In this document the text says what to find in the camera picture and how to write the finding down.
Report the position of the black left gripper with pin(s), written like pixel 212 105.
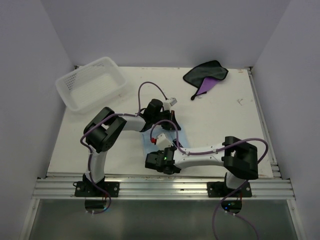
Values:
pixel 170 115

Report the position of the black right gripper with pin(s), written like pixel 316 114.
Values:
pixel 160 151

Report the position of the light blue towel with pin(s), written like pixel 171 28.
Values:
pixel 170 135

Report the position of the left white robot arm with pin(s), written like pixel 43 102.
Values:
pixel 105 128

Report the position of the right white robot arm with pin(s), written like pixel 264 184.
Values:
pixel 239 157

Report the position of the dark grey purple cloth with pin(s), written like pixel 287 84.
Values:
pixel 205 76

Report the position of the white perforated plastic basket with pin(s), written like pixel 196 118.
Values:
pixel 91 85

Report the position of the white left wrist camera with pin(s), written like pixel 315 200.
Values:
pixel 169 103

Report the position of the red cable connector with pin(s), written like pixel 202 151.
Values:
pixel 153 140

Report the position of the aluminium mounting rail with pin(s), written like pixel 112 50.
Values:
pixel 161 188

